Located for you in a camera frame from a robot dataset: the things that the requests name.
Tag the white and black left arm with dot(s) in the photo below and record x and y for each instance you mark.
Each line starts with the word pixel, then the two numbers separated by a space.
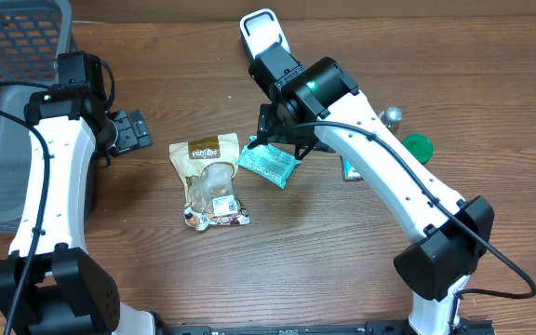
pixel 48 282

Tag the clear bottle yellow liquid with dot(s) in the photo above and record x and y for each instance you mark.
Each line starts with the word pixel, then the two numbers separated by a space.
pixel 391 118

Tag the beige brown paper pouch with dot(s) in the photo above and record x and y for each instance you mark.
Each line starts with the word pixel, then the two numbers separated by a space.
pixel 206 168

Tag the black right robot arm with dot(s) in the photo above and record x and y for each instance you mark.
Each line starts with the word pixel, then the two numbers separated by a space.
pixel 447 234

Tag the brown patterned snack packet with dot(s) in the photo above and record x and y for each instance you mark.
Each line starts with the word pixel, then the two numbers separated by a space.
pixel 221 211

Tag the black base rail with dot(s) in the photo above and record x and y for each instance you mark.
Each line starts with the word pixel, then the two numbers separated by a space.
pixel 296 330

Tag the teal white snack packet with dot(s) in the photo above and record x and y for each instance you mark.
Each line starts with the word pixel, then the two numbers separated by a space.
pixel 268 161

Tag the white barcode scanner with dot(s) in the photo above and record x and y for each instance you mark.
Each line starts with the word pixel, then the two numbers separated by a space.
pixel 259 30

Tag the green lid white jar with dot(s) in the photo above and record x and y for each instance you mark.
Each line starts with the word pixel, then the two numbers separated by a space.
pixel 420 147

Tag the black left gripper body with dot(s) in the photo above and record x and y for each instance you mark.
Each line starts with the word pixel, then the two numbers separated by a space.
pixel 124 135

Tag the grey plastic mesh basket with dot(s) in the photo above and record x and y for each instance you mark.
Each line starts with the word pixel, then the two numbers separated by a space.
pixel 32 35

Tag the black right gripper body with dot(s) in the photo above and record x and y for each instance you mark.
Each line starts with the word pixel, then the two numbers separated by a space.
pixel 278 125

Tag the green white tissue pack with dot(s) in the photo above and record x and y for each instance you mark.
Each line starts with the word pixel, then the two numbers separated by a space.
pixel 349 173

